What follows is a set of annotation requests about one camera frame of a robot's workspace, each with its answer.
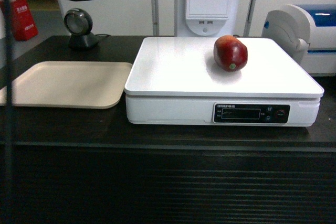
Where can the dark red mango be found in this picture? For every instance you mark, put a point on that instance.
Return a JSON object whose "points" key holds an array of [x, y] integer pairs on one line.
{"points": [[230, 53]]}

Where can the white checkout scale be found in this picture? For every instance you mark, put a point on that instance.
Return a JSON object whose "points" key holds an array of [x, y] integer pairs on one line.
{"points": [[175, 80]]}

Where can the black checkout counter cabinet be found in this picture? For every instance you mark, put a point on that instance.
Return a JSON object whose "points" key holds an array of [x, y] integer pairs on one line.
{"points": [[93, 166]]}

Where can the beige plastic tray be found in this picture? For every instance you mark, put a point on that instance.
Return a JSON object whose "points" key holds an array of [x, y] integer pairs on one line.
{"points": [[71, 84]]}

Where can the white receipt printer kiosk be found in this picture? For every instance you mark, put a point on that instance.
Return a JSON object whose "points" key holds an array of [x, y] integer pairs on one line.
{"points": [[204, 18]]}

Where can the black barcode scanner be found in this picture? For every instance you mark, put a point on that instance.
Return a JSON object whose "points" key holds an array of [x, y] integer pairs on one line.
{"points": [[79, 23]]}

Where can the white blue label printer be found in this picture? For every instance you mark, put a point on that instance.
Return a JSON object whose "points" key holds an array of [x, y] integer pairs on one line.
{"points": [[306, 32]]}

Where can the red fire extinguisher box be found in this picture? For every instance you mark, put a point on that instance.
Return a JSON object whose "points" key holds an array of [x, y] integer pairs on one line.
{"points": [[23, 24]]}

